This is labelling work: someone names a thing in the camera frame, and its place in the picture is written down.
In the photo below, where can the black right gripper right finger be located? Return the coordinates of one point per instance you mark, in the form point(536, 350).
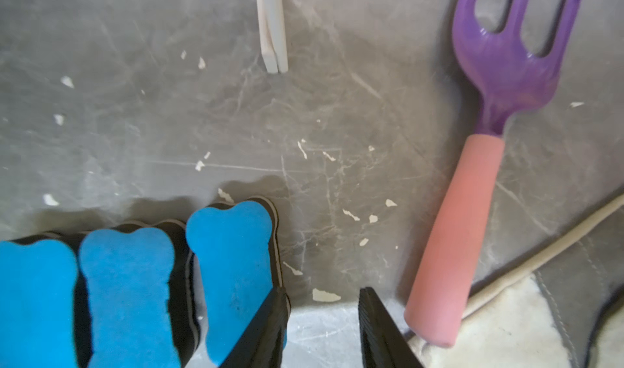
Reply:
point(383, 345)

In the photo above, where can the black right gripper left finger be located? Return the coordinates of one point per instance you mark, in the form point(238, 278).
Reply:
point(263, 342)

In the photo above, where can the blue eraser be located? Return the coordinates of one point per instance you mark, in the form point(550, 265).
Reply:
point(140, 293)
point(239, 260)
point(37, 304)

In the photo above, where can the white wooden two-tier shelf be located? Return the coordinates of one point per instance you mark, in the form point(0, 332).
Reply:
point(272, 35)

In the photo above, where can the white gardening glove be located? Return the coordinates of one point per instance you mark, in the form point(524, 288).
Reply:
point(560, 305)

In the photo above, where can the purple garden fork pink handle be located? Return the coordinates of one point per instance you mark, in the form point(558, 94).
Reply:
point(510, 79)

